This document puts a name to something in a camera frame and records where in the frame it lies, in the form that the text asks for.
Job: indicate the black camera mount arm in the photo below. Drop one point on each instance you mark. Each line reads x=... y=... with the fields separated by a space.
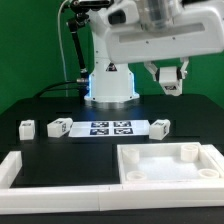
x=80 y=8

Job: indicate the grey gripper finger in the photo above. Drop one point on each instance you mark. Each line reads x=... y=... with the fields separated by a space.
x=183 y=69
x=151 y=67

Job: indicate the white U-shaped obstacle fence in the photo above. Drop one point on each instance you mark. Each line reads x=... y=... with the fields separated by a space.
x=198 y=193

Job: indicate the white fiducial marker sheet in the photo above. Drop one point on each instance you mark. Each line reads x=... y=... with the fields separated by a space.
x=109 y=128

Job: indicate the white square table top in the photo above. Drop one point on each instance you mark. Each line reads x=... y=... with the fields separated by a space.
x=168 y=162

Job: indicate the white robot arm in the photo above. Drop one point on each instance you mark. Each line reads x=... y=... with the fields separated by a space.
x=162 y=34

